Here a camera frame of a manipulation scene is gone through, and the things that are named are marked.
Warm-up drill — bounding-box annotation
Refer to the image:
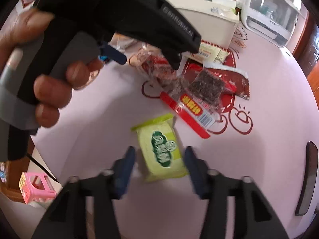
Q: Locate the white plastic storage bin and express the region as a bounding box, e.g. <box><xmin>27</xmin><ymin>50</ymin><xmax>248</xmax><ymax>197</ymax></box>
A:
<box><xmin>167</xmin><ymin>0</ymin><xmax>239</xmax><ymax>49</ymax></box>

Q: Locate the white medicine storage box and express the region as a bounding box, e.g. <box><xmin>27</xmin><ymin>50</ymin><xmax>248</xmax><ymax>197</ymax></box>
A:
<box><xmin>236</xmin><ymin>0</ymin><xmax>308</xmax><ymax>52</ymax></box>

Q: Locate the red snack bag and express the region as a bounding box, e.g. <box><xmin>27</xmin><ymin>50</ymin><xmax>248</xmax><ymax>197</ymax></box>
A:
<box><xmin>128</xmin><ymin>49</ymin><xmax>189</xmax><ymax>99</ymax></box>

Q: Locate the black smartphone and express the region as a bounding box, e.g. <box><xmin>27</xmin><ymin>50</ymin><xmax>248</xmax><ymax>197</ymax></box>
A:
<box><xmin>295</xmin><ymin>141</ymin><xmax>318</xmax><ymax>216</ymax></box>

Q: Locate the pink plastic stool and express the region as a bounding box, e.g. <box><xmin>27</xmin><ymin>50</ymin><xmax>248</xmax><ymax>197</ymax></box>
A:
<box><xmin>19</xmin><ymin>172</ymin><xmax>57</xmax><ymax>204</ymax></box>

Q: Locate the green snack packet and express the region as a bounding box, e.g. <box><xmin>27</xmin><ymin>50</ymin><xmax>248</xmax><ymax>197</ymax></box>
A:
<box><xmin>131</xmin><ymin>113</ymin><xmax>188</xmax><ymax>182</ymax></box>

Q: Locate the dark red foil snack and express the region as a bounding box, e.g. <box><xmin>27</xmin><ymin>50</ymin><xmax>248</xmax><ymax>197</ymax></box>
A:
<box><xmin>203</xmin><ymin>61</ymin><xmax>250</xmax><ymax>100</ymax></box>

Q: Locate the green tissue box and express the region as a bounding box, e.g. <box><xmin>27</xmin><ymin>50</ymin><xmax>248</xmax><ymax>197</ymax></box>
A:
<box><xmin>212</xmin><ymin>0</ymin><xmax>236</xmax><ymax>14</ymax></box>

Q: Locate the cream Lipo biscuit packet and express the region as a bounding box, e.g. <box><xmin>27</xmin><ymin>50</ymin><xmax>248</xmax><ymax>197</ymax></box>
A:
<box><xmin>183</xmin><ymin>40</ymin><xmax>230</xmax><ymax>64</ymax></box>

